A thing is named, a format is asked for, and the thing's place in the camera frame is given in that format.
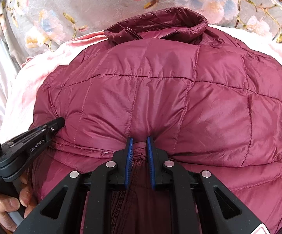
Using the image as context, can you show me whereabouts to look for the maroon quilted puffer jacket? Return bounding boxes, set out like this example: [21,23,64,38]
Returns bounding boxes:
[32,7,282,233]

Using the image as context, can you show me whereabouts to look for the person's left hand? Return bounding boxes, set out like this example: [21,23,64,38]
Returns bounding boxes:
[0,171,37,233]

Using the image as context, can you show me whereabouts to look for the pink blanket with white bows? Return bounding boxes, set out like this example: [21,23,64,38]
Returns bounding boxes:
[0,27,282,143]

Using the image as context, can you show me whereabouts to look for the grey floral plush blanket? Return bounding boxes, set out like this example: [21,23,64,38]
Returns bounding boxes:
[0,0,282,74]

